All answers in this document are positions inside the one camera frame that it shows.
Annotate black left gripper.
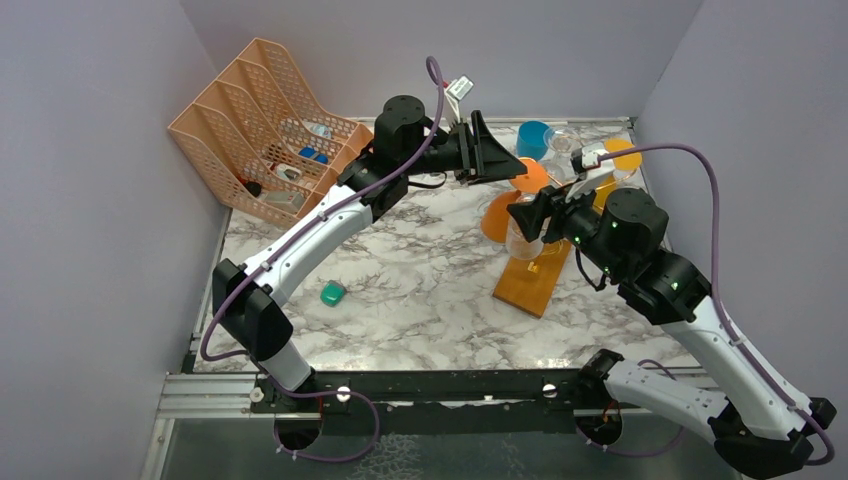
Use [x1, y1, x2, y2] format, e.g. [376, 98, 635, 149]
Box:
[401, 111, 527, 186]

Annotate blue plastic wine glass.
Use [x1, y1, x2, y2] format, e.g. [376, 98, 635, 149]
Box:
[516, 120, 549, 161]

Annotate grey box in organizer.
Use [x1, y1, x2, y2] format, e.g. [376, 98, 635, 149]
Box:
[264, 191, 306, 215]

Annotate clear wine glass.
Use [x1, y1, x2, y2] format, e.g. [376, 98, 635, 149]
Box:
[540, 126, 583, 186]

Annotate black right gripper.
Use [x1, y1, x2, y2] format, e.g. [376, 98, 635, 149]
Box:
[508, 176, 627, 280]

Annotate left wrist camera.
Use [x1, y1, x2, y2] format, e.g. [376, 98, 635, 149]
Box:
[443, 75, 474, 126]

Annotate clear tumbler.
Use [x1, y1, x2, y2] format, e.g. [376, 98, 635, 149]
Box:
[504, 213, 544, 261]

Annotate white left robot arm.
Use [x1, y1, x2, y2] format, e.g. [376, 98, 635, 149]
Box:
[212, 95, 527, 411]

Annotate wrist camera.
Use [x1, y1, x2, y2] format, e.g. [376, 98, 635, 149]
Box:
[566, 142, 615, 202]
[443, 75, 474, 126]

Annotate blue item in organizer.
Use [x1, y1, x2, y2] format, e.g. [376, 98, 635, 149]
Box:
[298, 146, 329, 165]

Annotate peach plastic file organizer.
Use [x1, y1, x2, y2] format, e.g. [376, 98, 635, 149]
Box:
[168, 38, 373, 228]

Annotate orange plastic wine glass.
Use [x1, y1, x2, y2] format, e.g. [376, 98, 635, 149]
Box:
[480, 157, 549, 244]

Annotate green small box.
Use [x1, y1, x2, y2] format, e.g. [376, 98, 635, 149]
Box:
[320, 281, 347, 307]

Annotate wooden rack base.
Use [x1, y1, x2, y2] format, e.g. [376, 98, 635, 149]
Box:
[492, 240, 572, 318]

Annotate yellow plastic wine glass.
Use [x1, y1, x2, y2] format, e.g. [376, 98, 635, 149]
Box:
[593, 138, 642, 212]

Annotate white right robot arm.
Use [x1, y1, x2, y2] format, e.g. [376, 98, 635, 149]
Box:
[508, 187, 836, 479]

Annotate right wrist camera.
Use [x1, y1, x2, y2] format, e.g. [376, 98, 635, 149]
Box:
[566, 142, 615, 202]

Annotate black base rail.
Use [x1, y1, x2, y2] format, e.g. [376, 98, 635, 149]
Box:
[249, 368, 637, 442]

